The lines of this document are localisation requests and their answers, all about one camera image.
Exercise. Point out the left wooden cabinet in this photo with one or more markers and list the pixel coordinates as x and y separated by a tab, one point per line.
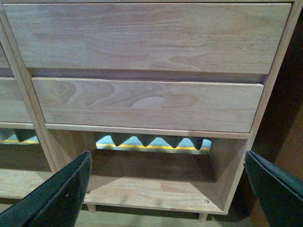
23	114

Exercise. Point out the right wooden cabinet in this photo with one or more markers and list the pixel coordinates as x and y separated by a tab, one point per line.
167	94

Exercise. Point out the wooden cabinet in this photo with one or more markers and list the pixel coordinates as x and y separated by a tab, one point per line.
167	94
23	114

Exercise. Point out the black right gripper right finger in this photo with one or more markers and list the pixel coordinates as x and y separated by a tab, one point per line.
280	194

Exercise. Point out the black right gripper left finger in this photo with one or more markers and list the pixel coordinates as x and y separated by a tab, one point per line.
56	202

